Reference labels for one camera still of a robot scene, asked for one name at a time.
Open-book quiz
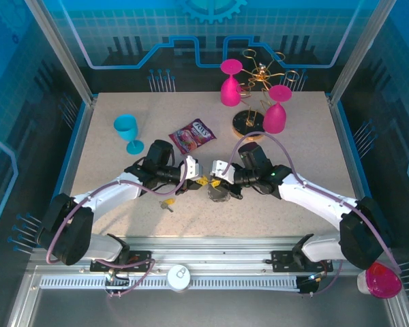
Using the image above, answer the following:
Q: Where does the keyring with keys and tag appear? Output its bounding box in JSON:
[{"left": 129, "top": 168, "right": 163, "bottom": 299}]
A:
[{"left": 207, "top": 185, "right": 232, "bottom": 203}]

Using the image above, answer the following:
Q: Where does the purple candy packet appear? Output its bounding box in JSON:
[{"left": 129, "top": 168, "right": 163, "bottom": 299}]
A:
[{"left": 168, "top": 118, "right": 217, "bottom": 157}]

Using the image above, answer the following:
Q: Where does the blue plastic goblet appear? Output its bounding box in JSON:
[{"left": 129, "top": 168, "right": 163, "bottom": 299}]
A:
[{"left": 113, "top": 114, "right": 145, "bottom": 156}]

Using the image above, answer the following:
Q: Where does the pink plastic goblet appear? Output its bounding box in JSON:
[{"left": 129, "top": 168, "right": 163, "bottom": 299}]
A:
[
  {"left": 262, "top": 84, "right": 293, "bottom": 135},
  {"left": 219, "top": 59, "right": 245, "bottom": 108}
]

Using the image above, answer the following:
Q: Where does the silver tin can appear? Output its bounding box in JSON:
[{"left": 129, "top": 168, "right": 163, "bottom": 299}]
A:
[{"left": 166, "top": 264, "right": 192, "bottom": 293}]

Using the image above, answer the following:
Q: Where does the white plastic cup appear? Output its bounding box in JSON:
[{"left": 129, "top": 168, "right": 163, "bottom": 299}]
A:
[{"left": 357, "top": 270, "right": 372, "bottom": 294}]

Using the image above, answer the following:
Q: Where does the pink plastic bowl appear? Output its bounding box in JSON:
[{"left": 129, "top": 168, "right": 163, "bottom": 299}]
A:
[{"left": 365, "top": 261, "right": 403, "bottom": 300}]

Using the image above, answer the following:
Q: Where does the gold wire glass rack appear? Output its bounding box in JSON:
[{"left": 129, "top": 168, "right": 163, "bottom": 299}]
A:
[{"left": 232, "top": 48, "right": 299, "bottom": 140}]

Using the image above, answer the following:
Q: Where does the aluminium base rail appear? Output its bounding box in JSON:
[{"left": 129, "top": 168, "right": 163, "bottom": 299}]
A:
[{"left": 30, "top": 236, "right": 372, "bottom": 277}]

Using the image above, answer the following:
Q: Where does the white slotted cable duct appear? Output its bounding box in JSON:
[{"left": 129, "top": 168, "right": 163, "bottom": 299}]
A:
[{"left": 39, "top": 275, "right": 303, "bottom": 291}]

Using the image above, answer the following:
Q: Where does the aluminium frame post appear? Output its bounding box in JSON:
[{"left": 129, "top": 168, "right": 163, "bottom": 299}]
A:
[
  {"left": 22, "top": 0, "right": 98, "bottom": 106},
  {"left": 328, "top": 0, "right": 398, "bottom": 106}
]

